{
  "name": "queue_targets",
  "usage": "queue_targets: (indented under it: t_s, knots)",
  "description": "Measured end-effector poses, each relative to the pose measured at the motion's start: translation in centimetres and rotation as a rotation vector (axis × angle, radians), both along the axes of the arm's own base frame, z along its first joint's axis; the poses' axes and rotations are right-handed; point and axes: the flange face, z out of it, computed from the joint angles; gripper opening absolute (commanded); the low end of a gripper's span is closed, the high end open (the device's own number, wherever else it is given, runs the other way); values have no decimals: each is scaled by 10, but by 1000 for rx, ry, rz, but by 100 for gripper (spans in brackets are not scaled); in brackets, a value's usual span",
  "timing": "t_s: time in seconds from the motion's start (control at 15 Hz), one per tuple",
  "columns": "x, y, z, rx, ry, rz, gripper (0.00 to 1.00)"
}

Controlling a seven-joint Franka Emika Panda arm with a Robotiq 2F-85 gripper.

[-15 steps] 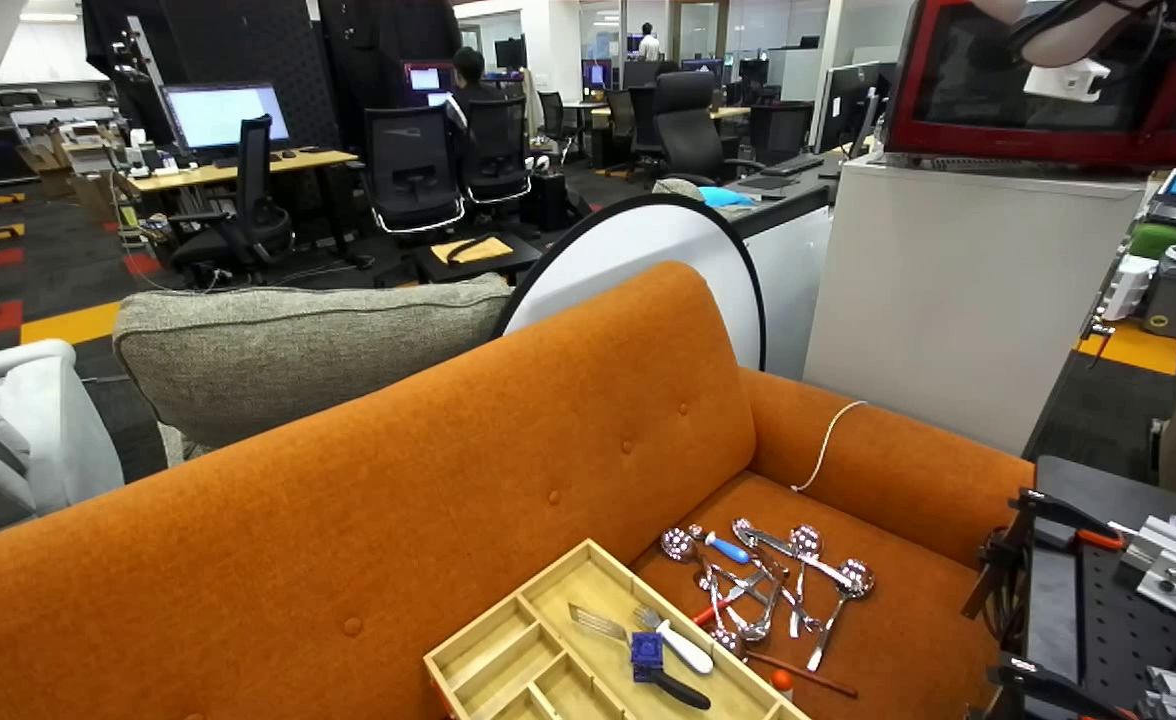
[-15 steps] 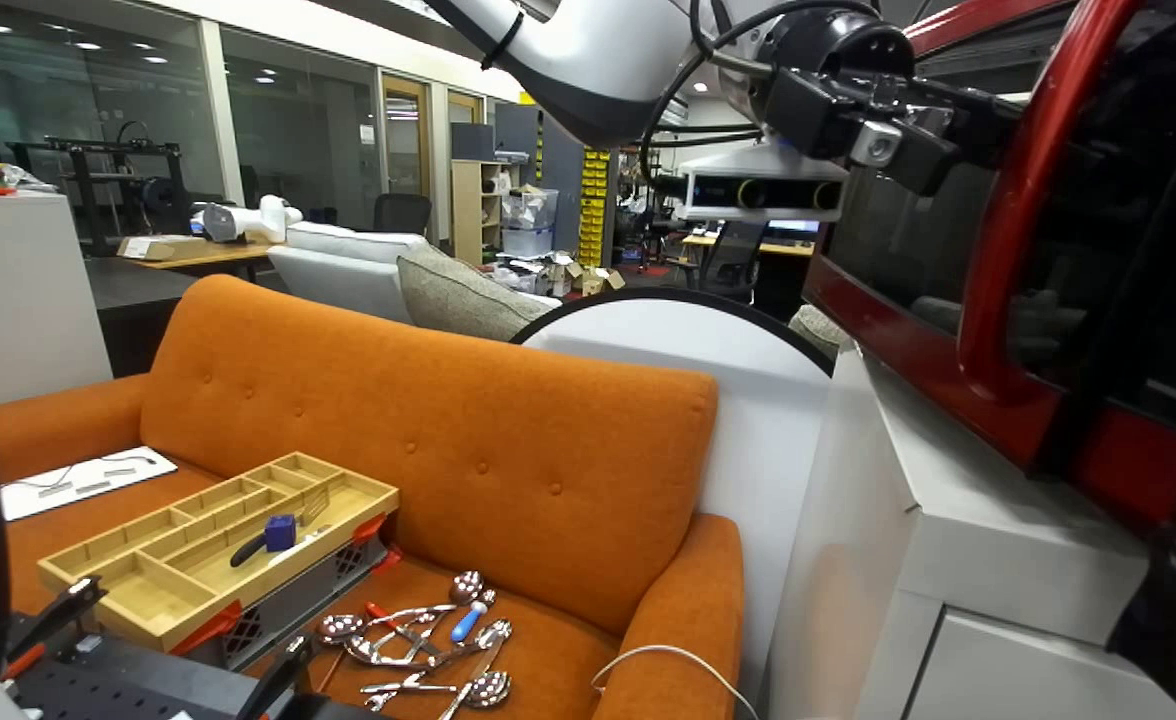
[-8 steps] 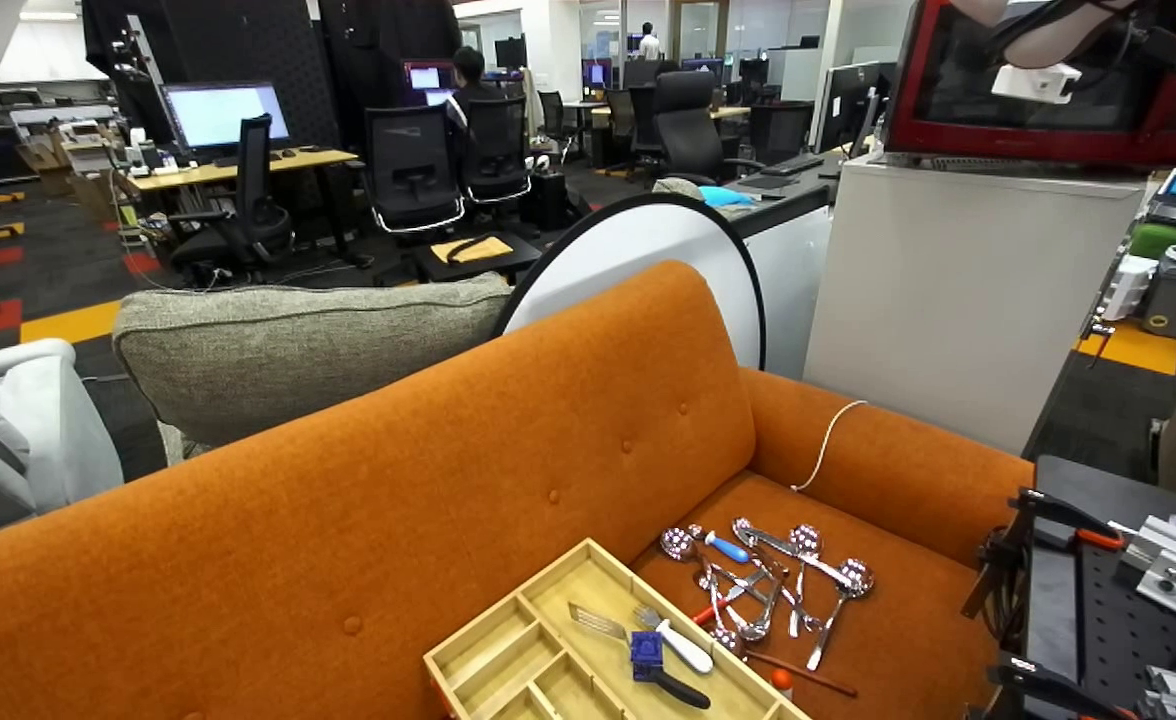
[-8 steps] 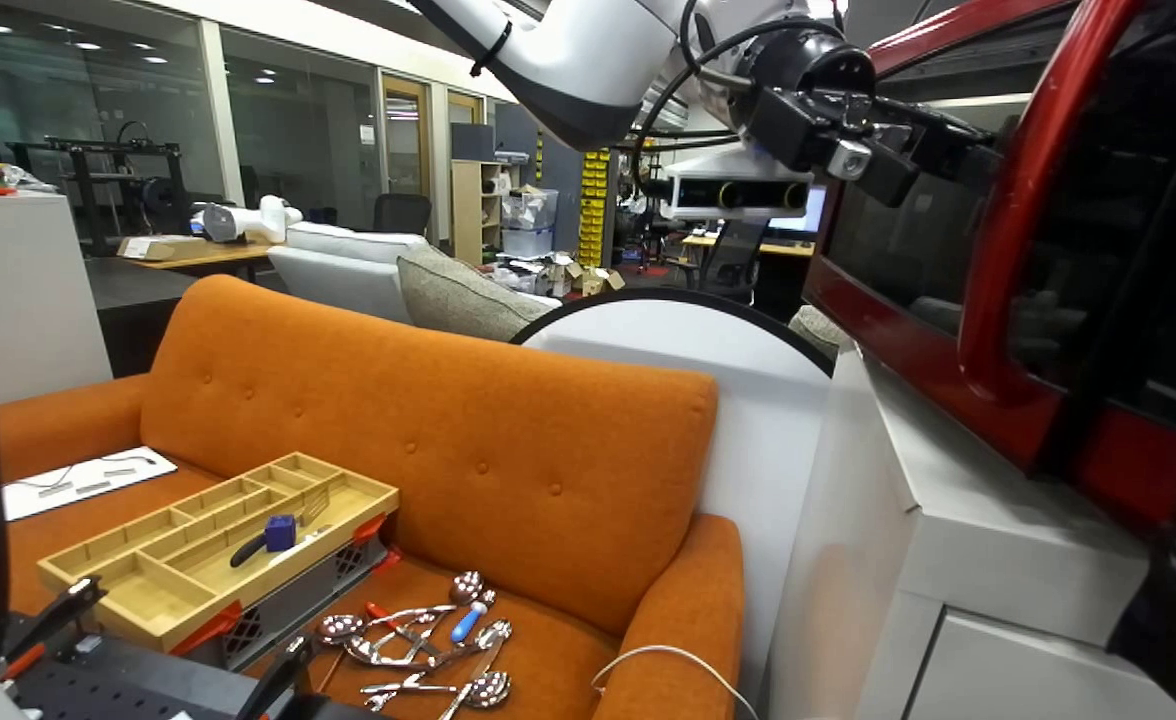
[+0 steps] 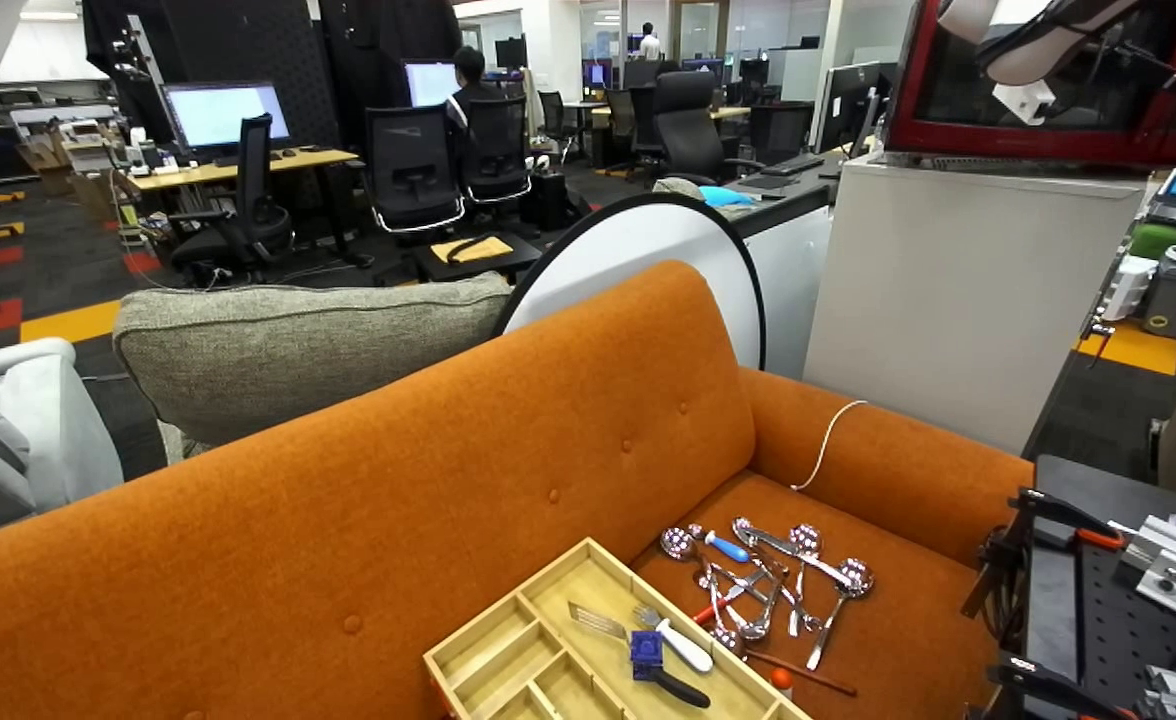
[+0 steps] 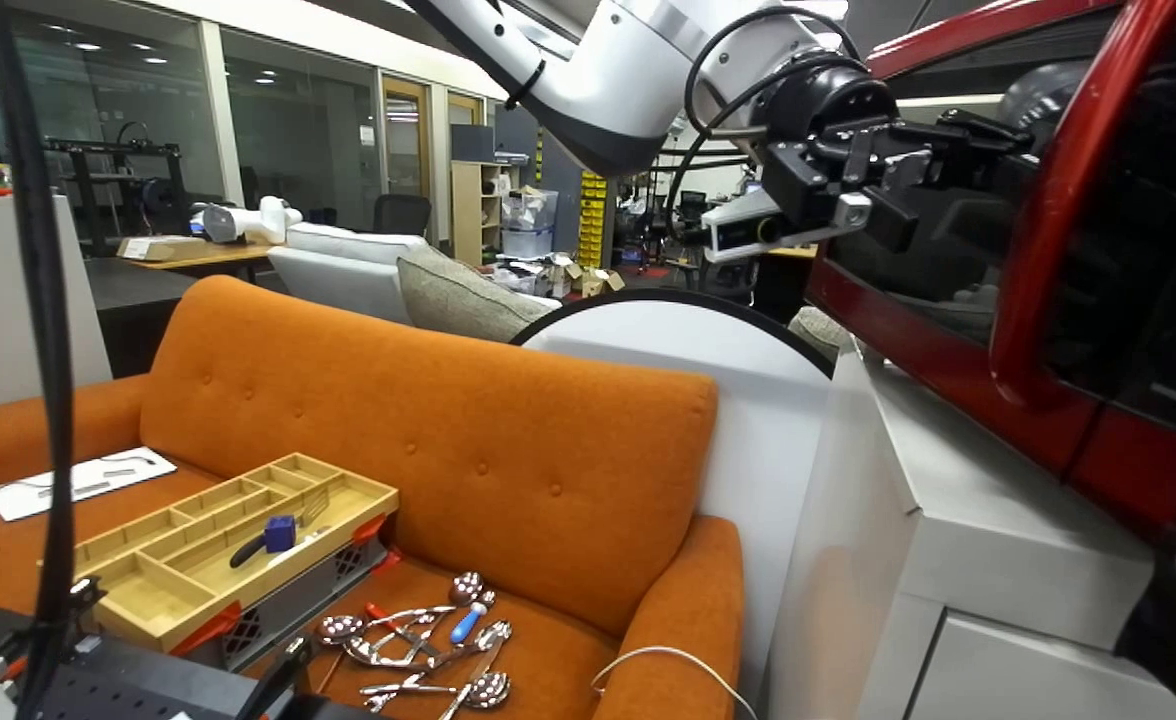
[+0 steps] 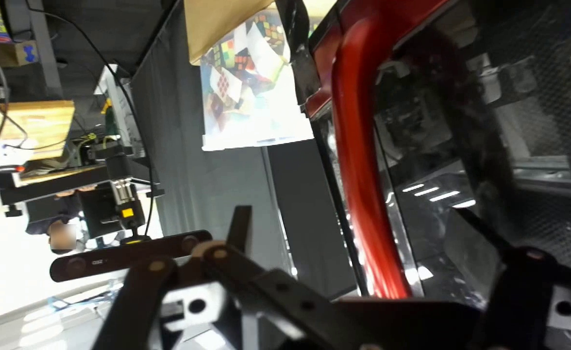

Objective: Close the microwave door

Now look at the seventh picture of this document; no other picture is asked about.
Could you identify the black camera mount yellow label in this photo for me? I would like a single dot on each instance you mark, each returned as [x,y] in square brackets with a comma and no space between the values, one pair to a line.
[127,195]

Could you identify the colourful printed poster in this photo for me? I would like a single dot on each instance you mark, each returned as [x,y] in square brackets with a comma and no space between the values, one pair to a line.
[253,123]

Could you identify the grey partition panel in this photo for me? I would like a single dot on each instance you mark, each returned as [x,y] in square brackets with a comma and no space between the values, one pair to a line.
[195,181]

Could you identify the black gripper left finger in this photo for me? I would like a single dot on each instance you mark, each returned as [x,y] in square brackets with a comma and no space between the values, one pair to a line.
[142,304]

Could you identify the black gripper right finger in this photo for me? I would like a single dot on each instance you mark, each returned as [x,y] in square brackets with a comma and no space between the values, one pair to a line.
[525,298]

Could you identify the black stereo camera bar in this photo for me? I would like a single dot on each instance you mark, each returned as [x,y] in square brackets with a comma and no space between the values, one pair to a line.
[92,263]

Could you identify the person in dark shirt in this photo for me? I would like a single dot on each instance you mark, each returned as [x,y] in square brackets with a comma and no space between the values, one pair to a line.
[63,236]

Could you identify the light wooden board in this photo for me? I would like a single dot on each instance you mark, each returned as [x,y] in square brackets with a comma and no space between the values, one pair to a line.
[34,129]

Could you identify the brown cardboard box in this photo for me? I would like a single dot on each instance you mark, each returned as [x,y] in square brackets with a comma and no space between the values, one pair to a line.
[214,26]

